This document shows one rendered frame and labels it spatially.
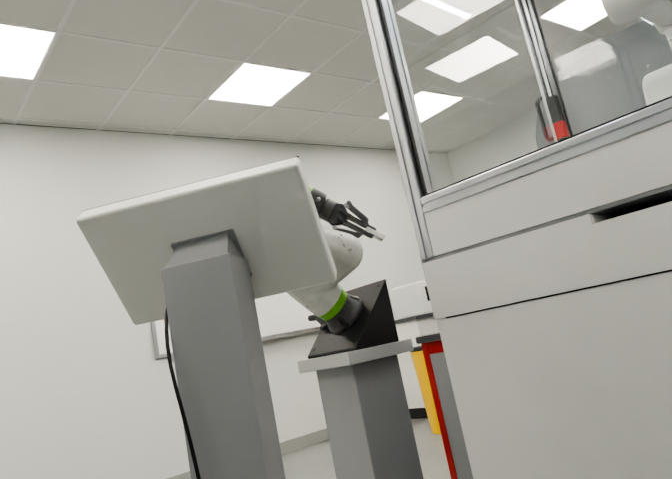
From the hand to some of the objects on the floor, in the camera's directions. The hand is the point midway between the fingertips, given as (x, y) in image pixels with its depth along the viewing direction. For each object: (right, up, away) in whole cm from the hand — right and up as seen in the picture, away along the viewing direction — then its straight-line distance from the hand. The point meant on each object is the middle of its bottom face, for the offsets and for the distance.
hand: (374, 234), depth 206 cm
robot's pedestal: (+8, -112, -20) cm, 114 cm away
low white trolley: (+74, -104, +9) cm, 128 cm away
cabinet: (+93, -83, -77) cm, 147 cm away
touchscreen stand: (-21, -104, -88) cm, 138 cm away
